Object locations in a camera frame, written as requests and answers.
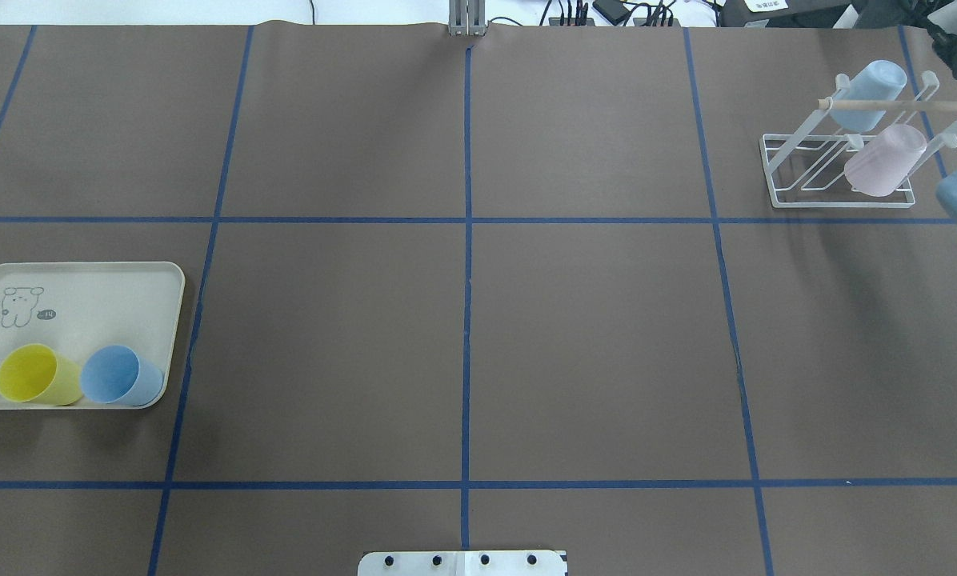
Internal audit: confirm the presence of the cream bunny serving tray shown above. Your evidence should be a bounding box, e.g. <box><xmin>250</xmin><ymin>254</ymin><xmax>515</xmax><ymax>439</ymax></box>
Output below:
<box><xmin>0</xmin><ymin>262</ymin><xmax>186</xmax><ymax>410</ymax></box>

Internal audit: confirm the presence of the light blue plastic cup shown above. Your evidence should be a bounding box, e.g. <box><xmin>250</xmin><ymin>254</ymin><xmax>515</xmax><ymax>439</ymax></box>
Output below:
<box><xmin>830</xmin><ymin>59</ymin><xmax>907</xmax><ymax>134</ymax></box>

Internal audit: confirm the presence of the white wire cup rack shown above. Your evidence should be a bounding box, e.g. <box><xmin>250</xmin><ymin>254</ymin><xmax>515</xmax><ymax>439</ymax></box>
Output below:
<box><xmin>758</xmin><ymin>61</ymin><xmax>957</xmax><ymax>210</ymax></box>

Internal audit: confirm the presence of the yellow plastic cup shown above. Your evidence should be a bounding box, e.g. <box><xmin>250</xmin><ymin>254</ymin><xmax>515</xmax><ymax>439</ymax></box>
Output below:
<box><xmin>0</xmin><ymin>343</ymin><xmax>82</xmax><ymax>407</ymax></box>

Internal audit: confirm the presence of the pink plastic cup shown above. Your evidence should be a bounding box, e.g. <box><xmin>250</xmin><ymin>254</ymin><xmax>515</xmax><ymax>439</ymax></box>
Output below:
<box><xmin>844</xmin><ymin>123</ymin><xmax>927</xmax><ymax>198</ymax></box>

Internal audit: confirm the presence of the aluminium frame post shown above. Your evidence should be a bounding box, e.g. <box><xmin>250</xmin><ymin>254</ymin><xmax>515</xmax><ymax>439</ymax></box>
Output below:
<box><xmin>448</xmin><ymin>0</ymin><xmax>488</xmax><ymax>37</ymax></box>

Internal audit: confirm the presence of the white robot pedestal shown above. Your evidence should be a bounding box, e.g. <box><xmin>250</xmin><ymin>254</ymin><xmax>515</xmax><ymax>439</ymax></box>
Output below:
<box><xmin>357</xmin><ymin>550</ymin><xmax>569</xmax><ymax>575</ymax></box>

